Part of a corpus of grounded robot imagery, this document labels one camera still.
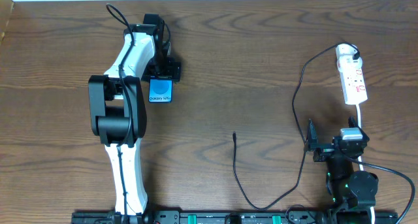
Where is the blue Galaxy smartphone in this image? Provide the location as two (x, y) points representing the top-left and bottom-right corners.
(148, 79), (173, 103)

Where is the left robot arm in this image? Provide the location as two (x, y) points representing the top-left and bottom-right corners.
(88, 14), (182, 217)

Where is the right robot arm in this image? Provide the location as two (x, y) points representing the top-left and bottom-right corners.
(304, 117), (378, 223)

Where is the white USB charger plug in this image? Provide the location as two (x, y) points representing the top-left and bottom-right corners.
(336, 55), (362, 72)

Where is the white power strip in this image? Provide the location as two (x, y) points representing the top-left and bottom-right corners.
(335, 43), (368, 106)

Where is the black USB charging cable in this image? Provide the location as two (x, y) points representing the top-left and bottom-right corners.
(232, 42), (361, 212)

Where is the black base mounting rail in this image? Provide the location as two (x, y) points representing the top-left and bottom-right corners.
(71, 209), (399, 224)

